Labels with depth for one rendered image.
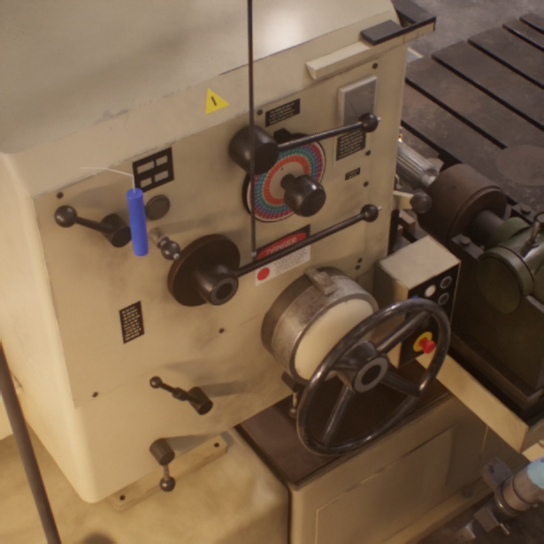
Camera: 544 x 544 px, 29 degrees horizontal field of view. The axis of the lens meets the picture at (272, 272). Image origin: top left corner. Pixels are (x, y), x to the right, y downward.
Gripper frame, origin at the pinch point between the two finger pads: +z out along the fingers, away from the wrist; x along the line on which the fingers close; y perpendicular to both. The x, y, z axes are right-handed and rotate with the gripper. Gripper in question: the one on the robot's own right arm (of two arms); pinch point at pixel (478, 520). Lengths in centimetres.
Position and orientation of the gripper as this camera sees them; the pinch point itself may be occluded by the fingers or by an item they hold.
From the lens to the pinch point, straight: 255.9
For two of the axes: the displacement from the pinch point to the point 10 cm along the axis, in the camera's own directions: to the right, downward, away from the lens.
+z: -3.7, 5.3, 7.7
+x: 7.0, -3.9, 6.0
